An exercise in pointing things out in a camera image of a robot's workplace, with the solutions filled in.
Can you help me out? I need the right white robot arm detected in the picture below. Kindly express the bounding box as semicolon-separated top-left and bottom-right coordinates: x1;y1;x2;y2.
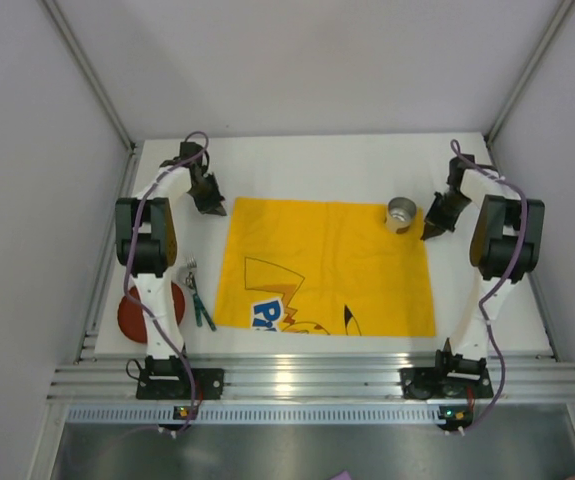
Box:
422;154;545;361

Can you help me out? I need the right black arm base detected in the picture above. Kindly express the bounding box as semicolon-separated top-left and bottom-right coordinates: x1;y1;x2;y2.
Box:
400;339;494;401

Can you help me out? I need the aluminium mounting rail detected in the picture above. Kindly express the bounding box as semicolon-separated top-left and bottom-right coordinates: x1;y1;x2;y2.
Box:
47;354;575;404

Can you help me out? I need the fork with green handle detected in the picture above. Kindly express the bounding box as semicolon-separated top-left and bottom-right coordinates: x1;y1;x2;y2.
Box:
184;256;203;328

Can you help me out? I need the slotted grey cable duct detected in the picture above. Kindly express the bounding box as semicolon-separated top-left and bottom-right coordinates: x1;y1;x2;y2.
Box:
65;403;474;425

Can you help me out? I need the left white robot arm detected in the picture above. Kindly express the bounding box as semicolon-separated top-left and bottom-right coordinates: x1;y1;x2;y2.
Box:
114;138;226;360

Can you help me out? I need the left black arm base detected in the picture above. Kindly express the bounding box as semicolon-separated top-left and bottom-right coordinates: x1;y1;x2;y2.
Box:
125;356;225;400

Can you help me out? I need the white paper cup brown sleeve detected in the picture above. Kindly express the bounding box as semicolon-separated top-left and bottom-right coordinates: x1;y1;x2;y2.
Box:
384;197;417;234

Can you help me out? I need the spoon with green handle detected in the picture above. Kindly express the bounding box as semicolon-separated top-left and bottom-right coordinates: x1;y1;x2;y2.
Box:
185;272;217;332

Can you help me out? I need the yellow printed cloth mat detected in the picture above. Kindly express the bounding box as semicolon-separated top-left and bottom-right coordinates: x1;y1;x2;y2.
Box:
214;197;436;338

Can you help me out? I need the red round plate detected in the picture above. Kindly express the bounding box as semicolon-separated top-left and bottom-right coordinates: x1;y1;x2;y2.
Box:
117;283;186;345

